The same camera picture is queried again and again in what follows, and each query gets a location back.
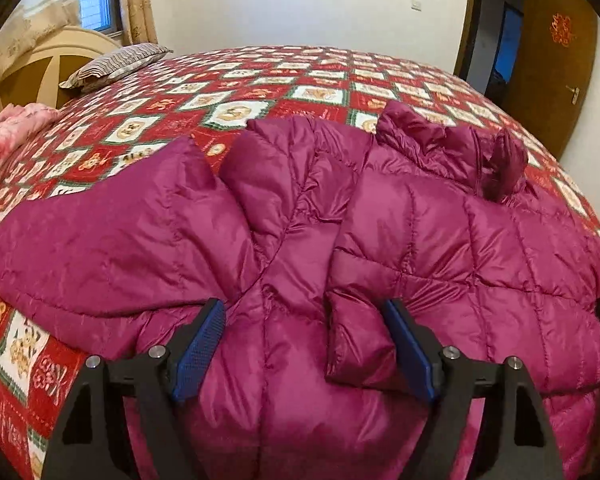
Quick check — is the beige floral curtain left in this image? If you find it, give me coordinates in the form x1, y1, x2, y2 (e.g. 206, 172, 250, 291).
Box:
0, 0, 84, 82

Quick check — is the striped pillow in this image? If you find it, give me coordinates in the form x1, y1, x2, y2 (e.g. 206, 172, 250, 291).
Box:
58, 42, 172, 93

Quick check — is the cream wooden headboard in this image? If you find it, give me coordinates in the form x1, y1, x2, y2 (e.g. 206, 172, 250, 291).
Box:
0, 26, 119, 112

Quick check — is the pink folded blanket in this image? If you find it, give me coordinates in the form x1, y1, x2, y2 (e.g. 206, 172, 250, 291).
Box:
0, 103, 61, 171

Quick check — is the red patterned bedspread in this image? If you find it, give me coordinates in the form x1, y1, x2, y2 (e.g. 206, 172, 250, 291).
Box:
0, 47, 600, 479

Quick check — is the red door decoration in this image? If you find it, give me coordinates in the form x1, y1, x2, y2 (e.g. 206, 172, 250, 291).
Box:
550, 13, 576, 48

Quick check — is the beige floral curtain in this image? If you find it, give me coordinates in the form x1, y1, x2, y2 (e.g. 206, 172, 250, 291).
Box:
119, 0, 158, 46
0, 0, 84, 82

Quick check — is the beige floral curtain right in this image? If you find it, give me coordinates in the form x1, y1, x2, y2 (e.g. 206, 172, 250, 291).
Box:
119, 0, 158, 46

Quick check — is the magenta puffer jacket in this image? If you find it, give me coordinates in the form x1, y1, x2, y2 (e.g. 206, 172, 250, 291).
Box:
0, 102, 600, 479

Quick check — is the metal door handle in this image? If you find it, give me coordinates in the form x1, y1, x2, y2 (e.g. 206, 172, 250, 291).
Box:
566, 86, 580, 105

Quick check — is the brown wooden door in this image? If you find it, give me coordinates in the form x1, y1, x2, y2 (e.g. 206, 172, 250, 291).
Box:
503, 0, 597, 158

